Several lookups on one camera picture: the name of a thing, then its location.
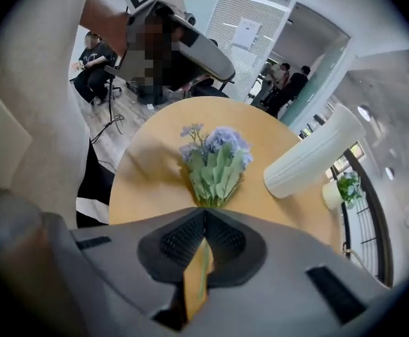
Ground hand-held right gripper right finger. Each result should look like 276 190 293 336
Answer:
190 209 391 337

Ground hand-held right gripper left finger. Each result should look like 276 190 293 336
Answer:
44 207 205 337

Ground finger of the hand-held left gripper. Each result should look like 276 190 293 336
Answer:
171 15 236 81

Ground pale blue flowers bunch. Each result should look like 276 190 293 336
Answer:
178 123 254 301

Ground white ribbed vase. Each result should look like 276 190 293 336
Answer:
263 103 368 199

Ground person's left forearm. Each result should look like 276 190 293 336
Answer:
79 0 132 58

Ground white notice sheet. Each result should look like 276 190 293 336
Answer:
231 17 263 51

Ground white window blinds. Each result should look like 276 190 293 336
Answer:
205 0 294 100

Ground person's black trouser leg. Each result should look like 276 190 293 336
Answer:
75 140 115 228

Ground round wooden table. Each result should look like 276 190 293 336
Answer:
108 95 343 324

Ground frosted glass partition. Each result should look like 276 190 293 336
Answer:
280 35 350 130

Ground potted plant in cream pot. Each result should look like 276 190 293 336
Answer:
322 169 367 211

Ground dark wood and metal railing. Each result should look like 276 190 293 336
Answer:
327 145 396 289

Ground person's white shirt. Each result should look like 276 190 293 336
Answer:
0 0 96 231

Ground black cable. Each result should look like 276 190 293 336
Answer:
89 75 125 144

